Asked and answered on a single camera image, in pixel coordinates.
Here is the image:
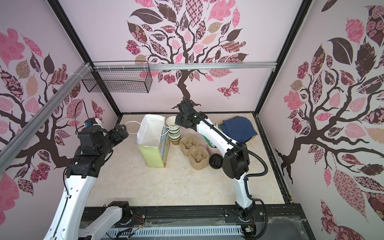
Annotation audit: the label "stack of paper cups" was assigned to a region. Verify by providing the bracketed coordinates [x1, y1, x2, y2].
[166, 116, 182, 146]

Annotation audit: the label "white slotted cable duct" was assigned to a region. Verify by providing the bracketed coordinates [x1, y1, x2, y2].
[97, 226, 243, 240]

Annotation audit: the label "aluminium rail left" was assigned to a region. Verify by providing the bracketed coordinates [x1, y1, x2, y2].
[1, 63, 92, 173]

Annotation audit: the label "cardboard box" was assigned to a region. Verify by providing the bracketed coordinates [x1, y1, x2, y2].
[218, 122, 231, 136]

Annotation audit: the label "black coffee lid stack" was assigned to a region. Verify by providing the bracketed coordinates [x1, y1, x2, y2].
[209, 154, 224, 170]

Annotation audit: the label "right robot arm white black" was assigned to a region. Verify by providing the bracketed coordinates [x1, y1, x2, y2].
[176, 97, 269, 221]

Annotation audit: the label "paper gift bag with handles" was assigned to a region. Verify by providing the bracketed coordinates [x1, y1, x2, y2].
[125, 114, 170, 168]

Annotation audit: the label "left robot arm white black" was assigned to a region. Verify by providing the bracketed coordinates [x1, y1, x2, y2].
[45, 119, 132, 240]

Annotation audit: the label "pink bucket straw holder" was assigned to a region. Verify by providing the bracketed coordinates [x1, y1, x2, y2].
[206, 140, 216, 149]

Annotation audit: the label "brown pulp cup carrier stack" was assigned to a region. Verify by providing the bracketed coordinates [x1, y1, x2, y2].
[180, 136, 210, 171]

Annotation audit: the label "black wire basket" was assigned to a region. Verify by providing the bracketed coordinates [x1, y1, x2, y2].
[82, 60, 153, 94]

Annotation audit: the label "dark blue napkins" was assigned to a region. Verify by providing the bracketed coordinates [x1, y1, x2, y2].
[223, 117, 258, 143]

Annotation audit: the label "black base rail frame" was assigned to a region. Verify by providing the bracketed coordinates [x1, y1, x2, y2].
[55, 203, 316, 240]

